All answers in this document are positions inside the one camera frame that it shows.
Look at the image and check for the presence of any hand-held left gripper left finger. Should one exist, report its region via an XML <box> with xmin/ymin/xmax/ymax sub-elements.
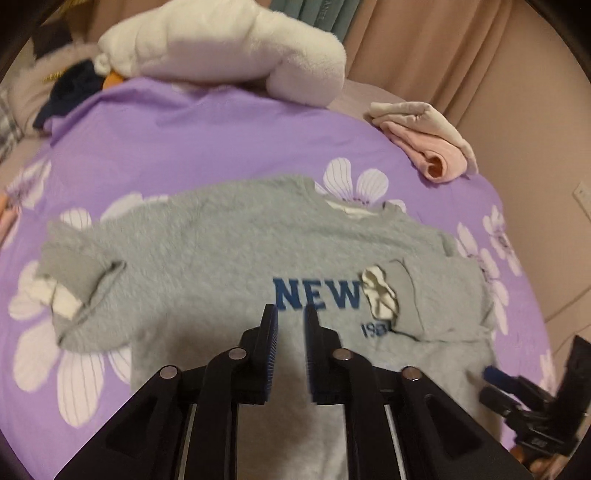
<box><xmin>54</xmin><ymin>303</ymin><xmax>280</xmax><ymax>480</ymax></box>

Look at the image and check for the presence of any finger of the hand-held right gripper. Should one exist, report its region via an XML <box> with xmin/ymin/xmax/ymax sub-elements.
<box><xmin>479</xmin><ymin>387</ymin><xmax>515</xmax><ymax>417</ymax></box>
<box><xmin>481</xmin><ymin>366</ymin><xmax>523</xmax><ymax>389</ymax></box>

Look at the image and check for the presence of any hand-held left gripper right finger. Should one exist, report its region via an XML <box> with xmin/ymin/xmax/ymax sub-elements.
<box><xmin>303</xmin><ymin>305</ymin><xmax>534</xmax><ymax>480</ymax></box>

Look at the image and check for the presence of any grey sweatshirt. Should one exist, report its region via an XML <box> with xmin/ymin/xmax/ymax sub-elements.
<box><xmin>38</xmin><ymin>174</ymin><xmax>497</xmax><ymax>480</ymax></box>

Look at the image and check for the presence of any purple floral blanket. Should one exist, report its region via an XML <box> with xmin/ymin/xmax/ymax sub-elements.
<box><xmin>0</xmin><ymin>76</ymin><xmax>559</xmax><ymax>457</ymax></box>

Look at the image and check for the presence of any pink folded garment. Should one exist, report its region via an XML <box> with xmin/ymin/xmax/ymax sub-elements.
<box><xmin>387</xmin><ymin>129</ymin><xmax>471</xmax><ymax>186</ymax></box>

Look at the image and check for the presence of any cream folded garment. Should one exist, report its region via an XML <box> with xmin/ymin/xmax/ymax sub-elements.
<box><xmin>367</xmin><ymin>100</ymin><xmax>478</xmax><ymax>174</ymax></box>

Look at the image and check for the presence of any pink printed garment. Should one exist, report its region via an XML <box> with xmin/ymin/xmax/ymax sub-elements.
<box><xmin>0</xmin><ymin>191</ymin><xmax>20</xmax><ymax>252</ymax></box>

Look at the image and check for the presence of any white plush blanket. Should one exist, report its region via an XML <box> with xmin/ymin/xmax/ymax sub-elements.
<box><xmin>97</xmin><ymin>0</ymin><xmax>348</xmax><ymax>109</ymax></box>

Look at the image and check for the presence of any pink curtain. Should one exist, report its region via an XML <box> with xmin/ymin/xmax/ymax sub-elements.
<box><xmin>344</xmin><ymin>0</ymin><xmax>591</xmax><ymax>324</ymax></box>

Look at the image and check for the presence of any dark navy cloth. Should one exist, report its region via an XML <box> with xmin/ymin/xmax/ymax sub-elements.
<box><xmin>33</xmin><ymin>59</ymin><xmax>108</xmax><ymax>131</ymax></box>

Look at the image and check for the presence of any teal curtain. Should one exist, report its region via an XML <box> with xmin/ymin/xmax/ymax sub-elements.
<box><xmin>270</xmin><ymin>0</ymin><xmax>370</xmax><ymax>44</ymax></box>

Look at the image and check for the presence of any plaid pillow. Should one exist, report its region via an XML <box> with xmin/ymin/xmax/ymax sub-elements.
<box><xmin>0</xmin><ymin>85</ymin><xmax>25</xmax><ymax>163</ymax></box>

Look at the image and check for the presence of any grey pillow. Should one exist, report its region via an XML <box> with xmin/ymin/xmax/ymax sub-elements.
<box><xmin>8</xmin><ymin>41</ymin><xmax>100</xmax><ymax>136</ymax></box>

